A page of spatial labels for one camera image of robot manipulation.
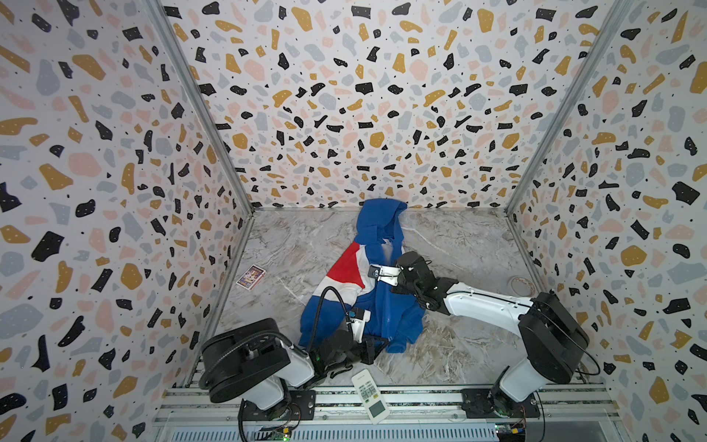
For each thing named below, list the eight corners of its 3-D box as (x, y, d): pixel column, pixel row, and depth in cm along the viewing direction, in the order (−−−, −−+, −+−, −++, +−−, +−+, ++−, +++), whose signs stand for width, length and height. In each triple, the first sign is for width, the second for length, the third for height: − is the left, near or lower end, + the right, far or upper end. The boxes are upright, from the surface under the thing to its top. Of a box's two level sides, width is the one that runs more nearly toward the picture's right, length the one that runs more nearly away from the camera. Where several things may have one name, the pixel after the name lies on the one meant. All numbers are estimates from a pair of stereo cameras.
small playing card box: (237, 284, 100) (234, 281, 98) (254, 266, 105) (252, 263, 103) (251, 292, 98) (248, 288, 96) (267, 273, 103) (265, 269, 101)
